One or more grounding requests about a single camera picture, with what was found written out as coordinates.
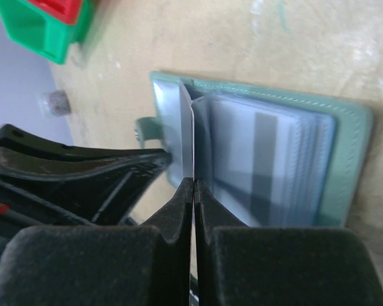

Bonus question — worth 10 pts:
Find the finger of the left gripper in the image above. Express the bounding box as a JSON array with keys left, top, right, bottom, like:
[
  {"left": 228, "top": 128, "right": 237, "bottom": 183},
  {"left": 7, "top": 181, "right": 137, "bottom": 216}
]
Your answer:
[{"left": 0, "top": 124, "right": 172, "bottom": 226}]

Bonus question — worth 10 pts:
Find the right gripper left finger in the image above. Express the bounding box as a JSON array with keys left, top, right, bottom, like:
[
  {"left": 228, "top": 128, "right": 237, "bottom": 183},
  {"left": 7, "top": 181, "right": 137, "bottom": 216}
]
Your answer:
[{"left": 0, "top": 178, "right": 193, "bottom": 305}]

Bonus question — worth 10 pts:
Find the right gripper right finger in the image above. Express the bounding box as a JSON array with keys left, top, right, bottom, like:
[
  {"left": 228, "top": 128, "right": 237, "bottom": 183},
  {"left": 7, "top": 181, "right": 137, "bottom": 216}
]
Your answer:
[{"left": 195, "top": 180, "right": 383, "bottom": 305}]

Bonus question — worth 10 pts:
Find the green card holder wallet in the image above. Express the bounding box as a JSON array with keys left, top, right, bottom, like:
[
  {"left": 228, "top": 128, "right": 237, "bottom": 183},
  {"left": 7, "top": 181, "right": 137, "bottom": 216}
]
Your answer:
[{"left": 135, "top": 72, "right": 373, "bottom": 227}]

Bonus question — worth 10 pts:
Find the white card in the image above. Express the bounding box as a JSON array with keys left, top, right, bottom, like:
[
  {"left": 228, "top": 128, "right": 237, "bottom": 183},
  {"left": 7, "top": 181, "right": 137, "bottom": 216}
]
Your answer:
[{"left": 179, "top": 83, "right": 195, "bottom": 178}]

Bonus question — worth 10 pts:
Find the middle red plastic bin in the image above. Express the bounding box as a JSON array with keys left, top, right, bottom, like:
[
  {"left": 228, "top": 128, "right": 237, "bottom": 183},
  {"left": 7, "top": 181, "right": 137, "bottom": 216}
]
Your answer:
[{"left": 27, "top": 0, "right": 84, "bottom": 26}]

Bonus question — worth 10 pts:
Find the green plastic bin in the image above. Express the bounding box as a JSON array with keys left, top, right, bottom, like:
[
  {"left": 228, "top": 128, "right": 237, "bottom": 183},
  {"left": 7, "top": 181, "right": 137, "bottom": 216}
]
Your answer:
[{"left": 0, "top": 1, "right": 95, "bottom": 64}]

